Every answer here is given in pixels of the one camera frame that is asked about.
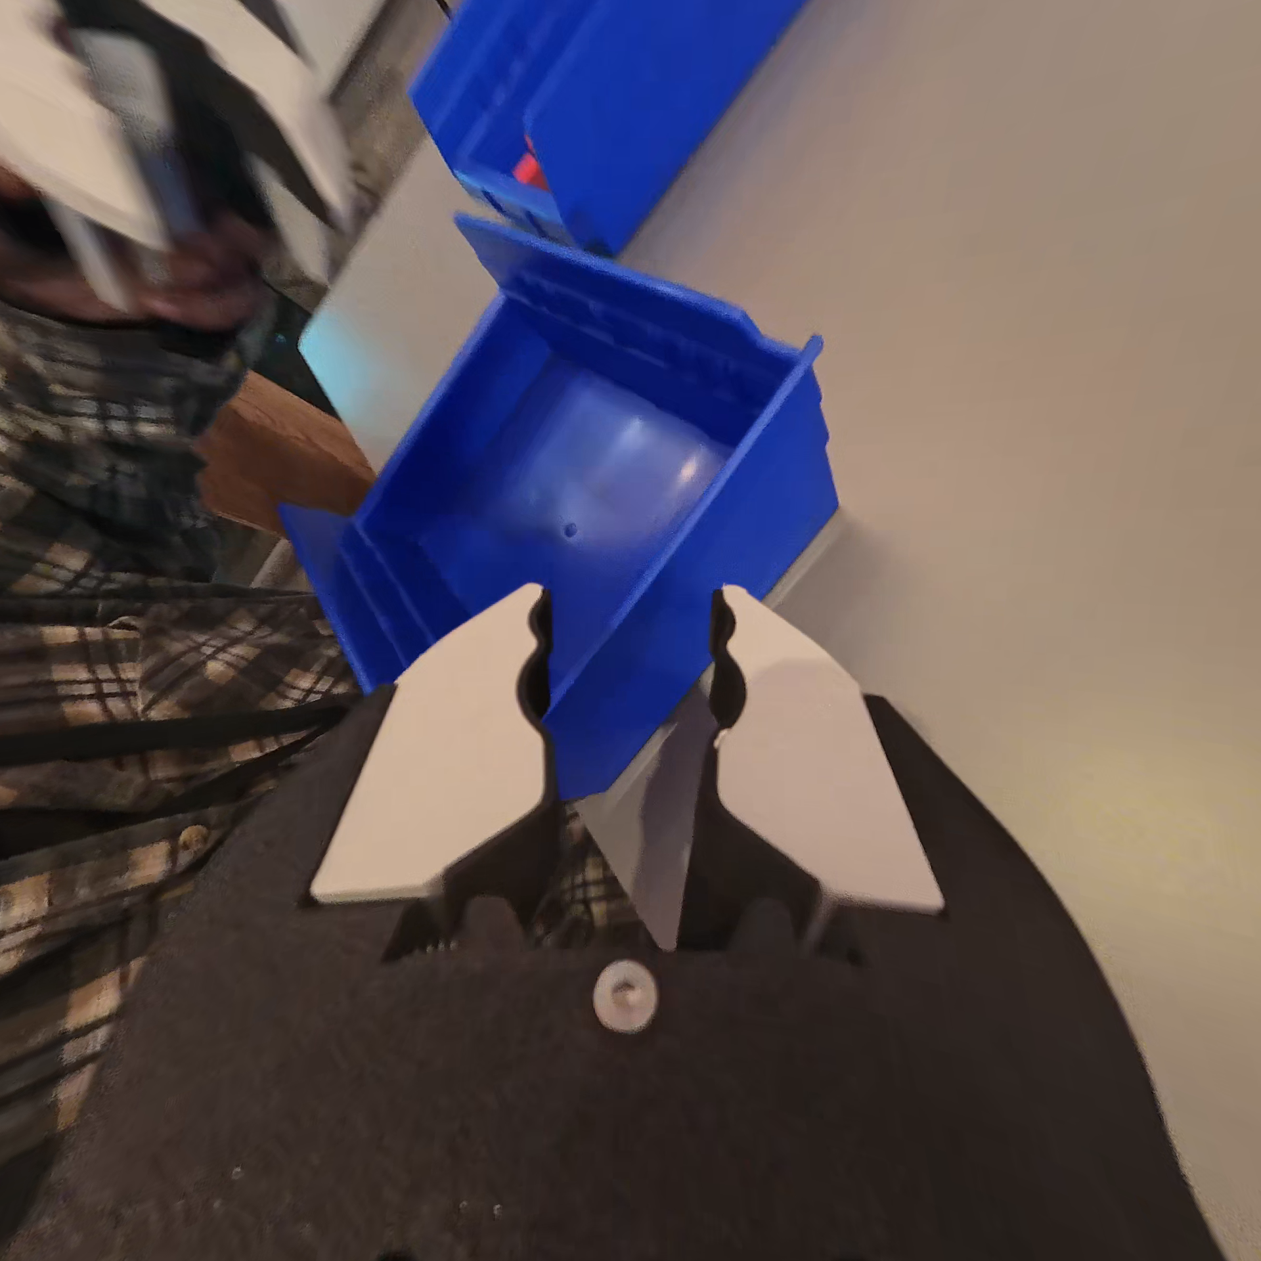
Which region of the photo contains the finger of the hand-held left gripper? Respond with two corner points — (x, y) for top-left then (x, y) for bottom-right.
(0, 0), (171, 252)
(147, 0), (358, 233)

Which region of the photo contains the blue plastic bin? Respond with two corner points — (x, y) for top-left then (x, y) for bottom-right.
(408, 0), (811, 260)
(278, 216), (841, 802)

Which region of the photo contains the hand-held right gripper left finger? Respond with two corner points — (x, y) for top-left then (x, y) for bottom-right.
(308, 584), (564, 903)

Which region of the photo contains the person's left hand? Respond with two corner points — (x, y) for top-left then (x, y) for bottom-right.
(0, 162), (271, 332)

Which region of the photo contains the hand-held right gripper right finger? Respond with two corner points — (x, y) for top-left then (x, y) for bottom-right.
(697, 585), (946, 915)

